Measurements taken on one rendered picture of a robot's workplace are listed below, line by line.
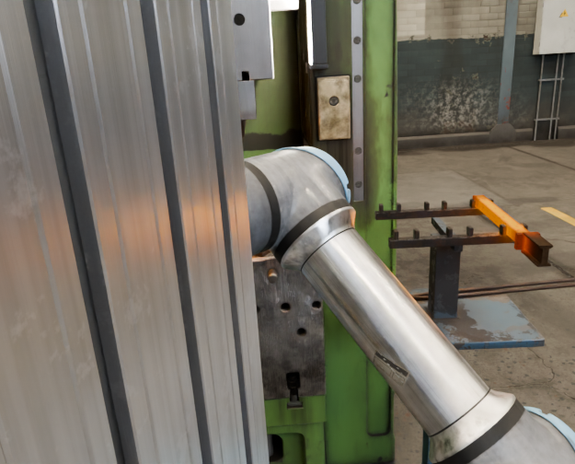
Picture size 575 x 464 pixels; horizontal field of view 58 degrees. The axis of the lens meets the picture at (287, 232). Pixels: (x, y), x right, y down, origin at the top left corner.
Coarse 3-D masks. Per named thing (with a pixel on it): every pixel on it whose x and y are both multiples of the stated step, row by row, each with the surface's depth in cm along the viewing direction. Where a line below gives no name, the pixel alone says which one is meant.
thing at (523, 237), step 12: (480, 204) 133; (492, 204) 130; (492, 216) 125; (504, 216) 121; (516, 228) 113; (516, 240) 109; (528, 240) 107; (540, 240) 103; (528, 252) 107; (540, 252) 101; (540, 264) 101
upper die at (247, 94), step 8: (248, 80) 128; (240, 88) 129; (248, 88) 129; (240, 96) 129; (248, 96) 129; (240, 104) 130; (248, 104) 130; (240, 112) 131; (248, 112) 131; (256, 112) 131
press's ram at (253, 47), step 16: (240, 0) 122; (256, 0) 122; (272, 0) 140; (288, 0) 140; (240, 16) 124; (256, 16) 124; (240, 32) 124; (256, 32) 125; (240, 48) 126; (256, 48) 126; (240, 64) 127; (256, 64) 127; (272, 64) 127; (240, 80) 128
